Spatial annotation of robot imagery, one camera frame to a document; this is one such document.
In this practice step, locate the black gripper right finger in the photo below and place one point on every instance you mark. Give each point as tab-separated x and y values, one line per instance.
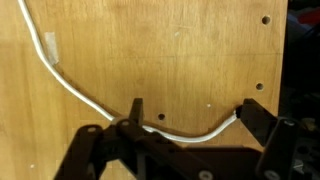
260	123

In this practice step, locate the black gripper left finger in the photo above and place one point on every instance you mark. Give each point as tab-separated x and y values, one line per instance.
136	110

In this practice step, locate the small white tape piece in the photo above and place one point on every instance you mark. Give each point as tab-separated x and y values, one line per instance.
51	48

